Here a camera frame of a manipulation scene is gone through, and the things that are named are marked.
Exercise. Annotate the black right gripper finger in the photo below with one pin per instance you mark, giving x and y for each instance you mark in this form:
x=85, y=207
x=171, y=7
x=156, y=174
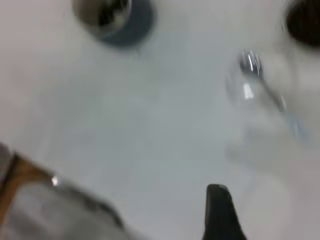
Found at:
x=221, y=217

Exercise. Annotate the dark grey ceramic mug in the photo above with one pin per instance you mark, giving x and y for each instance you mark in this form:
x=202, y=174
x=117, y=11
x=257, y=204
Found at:
x=135, y=32

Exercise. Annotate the double-walled clear glass cup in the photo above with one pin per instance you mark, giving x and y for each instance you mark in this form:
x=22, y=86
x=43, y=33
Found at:
x=286, y=27

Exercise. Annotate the small clear glass dish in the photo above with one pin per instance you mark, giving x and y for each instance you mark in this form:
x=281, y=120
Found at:
x=245, y=120

